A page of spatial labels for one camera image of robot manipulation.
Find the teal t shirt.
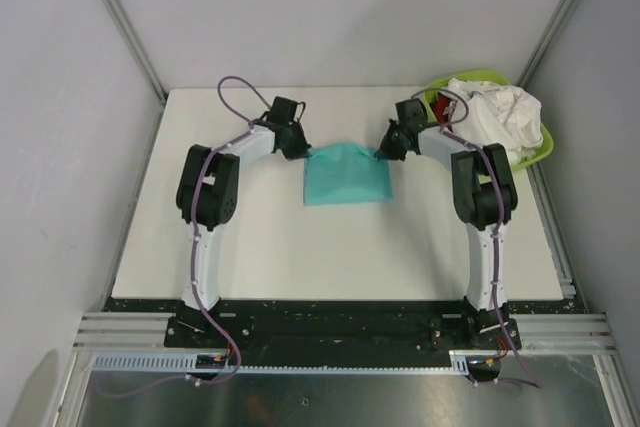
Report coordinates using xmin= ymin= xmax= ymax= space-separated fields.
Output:
xmin=303 ymin=142 xmax=393 ymax=206

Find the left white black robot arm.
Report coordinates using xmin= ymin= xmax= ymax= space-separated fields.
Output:
xmin=176 ymin=120 xmax=311 ymax=311

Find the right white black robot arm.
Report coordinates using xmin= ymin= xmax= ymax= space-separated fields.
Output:
xmin=376 ymin=99 xmax=518 ymax=312

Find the red t shirt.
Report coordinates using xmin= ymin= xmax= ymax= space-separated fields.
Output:
xmin=431 ymin=92 xmax=451 ymax=124

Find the white t shirt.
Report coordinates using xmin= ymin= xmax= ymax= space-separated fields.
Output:
xmin=439 ymin=76 xmax=545 ymax=169

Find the green plastic basket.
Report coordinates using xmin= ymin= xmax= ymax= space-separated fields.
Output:
xmin=422 ymin=68 xmax=557 ymax=179

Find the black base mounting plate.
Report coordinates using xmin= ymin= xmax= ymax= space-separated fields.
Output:
xmin=102 ymin=297 xmax=586 ymax=350

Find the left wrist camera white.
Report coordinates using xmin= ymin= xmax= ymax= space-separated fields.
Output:
xmin=261 ymin=96 xmax=306 ymax=125

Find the aluminium front rail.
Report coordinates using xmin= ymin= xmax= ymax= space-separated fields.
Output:
xmin=73 ymin=312 xmax=617 ymax=355

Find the grey slotted cable duct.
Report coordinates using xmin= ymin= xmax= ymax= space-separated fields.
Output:
xmin=92 ymin=351 xmax=498 ymax=375

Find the right aluminium frame post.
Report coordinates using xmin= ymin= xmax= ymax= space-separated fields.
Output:
xmin=516 ymin=0 xmax=581 ymax=88

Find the aluminium frame post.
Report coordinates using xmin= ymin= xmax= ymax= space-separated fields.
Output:
xmin=516 ymin=0 xmax=581 ymax=88
xmin=74 ymin=0 xmax=168 ymax=98

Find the left aluminium frame post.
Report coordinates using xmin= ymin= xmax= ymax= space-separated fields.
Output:
xmin=74 ymin=0 xmax=168 ymax=98

